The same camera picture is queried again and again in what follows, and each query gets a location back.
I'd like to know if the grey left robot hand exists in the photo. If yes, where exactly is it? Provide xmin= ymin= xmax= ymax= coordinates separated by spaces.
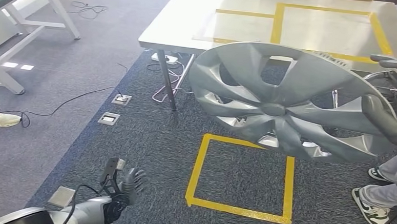
xmin=120 ymin=167 xmax=148 ymax=207

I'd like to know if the silver wheel hubcap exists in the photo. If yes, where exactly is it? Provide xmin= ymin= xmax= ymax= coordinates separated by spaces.
xmin=184 ymin=38 xmax=397 ymax=167

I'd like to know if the yellow tape on workbench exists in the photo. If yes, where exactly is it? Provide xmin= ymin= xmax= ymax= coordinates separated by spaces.
xmin=211 ymin=0 xmax=397 ymax=66

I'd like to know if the steel workbench table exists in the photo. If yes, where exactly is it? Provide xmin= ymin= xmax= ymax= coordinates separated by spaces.
xmin=135 ymin=0 xmax=397 ymax=124

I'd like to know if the yellow floor tape square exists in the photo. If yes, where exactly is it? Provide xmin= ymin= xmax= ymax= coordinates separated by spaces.
xmin=183 ymin=132 xmax=297 ymax=224

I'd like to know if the steel floor socket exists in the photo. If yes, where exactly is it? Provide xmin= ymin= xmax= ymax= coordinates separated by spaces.
xmin=111 ymin=93 xmax=133 ymax=107
xmin=97 ymin=111 xmax=121 ymax=127

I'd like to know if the pale floor plate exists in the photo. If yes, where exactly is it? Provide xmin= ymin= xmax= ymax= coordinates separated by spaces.
xmin=46 ymin=185 xmax=77 ymax=209

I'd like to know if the person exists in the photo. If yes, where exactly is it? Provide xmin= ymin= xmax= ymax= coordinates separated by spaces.
xmin=0 ymin=97 xmax=23 ymax=168
xmin=350 ymin=152 xmax=397 ymax=224

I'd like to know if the white power strip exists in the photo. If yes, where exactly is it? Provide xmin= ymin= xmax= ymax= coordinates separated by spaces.
xmin=150 ymin=52 xmax=179 ymax=65

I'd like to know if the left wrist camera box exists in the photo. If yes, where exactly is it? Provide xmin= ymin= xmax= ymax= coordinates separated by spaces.
xmin=98 ymin=156 xmax=128 ymax=197

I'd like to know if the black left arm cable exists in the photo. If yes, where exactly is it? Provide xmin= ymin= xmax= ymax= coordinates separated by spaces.
xmin=60 ymin=183 xmax=101 ymax=224

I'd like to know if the black floor cable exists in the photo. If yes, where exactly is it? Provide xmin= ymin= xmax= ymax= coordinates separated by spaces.
xmin=0 ymin=80 xmax=128 ymax=133

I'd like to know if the white frame green table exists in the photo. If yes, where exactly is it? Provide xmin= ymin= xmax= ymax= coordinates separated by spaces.
xmin=0 ymin=0 xmax=84 ymax=99

